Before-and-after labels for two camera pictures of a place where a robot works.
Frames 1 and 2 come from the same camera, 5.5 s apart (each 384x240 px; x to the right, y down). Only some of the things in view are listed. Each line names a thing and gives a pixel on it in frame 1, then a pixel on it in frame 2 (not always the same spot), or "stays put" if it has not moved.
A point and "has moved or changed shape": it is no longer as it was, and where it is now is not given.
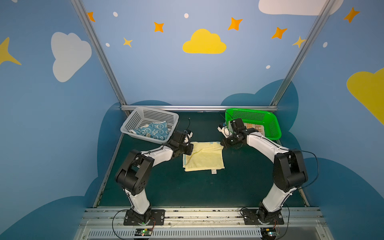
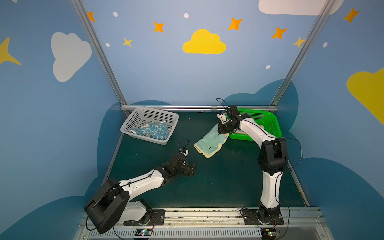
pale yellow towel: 206,156 has moved or changed shape
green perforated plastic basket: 271,126 stays put
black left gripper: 186,148 → 188,169
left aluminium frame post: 78,6 stays put
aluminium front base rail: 204,223 stays put
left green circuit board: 143,232 stays put
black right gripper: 227,142 → 223,128
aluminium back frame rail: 201,108 stays put
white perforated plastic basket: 152,124 stays put
